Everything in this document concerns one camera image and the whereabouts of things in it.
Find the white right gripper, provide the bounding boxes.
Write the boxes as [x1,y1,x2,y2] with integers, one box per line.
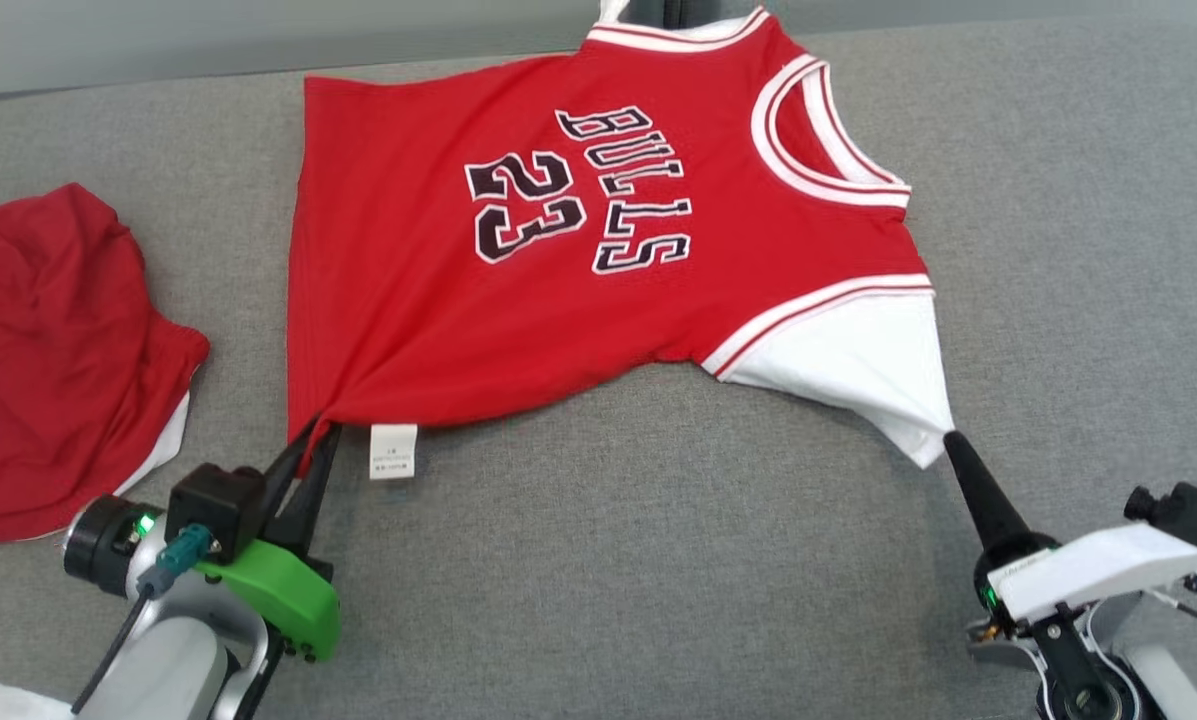
[943,431,1197,626]

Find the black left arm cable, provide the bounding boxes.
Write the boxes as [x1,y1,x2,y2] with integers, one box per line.
[70,580,159,716]

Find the red Bulls shorts white hem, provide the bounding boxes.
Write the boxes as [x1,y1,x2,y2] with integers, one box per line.
[0,183,211,546]

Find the teal left camera connector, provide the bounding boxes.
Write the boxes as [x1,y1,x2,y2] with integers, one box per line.
[156,525,214,578]

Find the red Bulls jersey white sleeves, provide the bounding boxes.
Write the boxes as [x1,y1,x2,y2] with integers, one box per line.
[286,0,957,481]

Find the grey metal partition post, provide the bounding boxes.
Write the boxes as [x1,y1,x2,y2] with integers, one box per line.
[626,0,724,26]

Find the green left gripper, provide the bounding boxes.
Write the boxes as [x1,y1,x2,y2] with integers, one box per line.
[195,419,343,664]

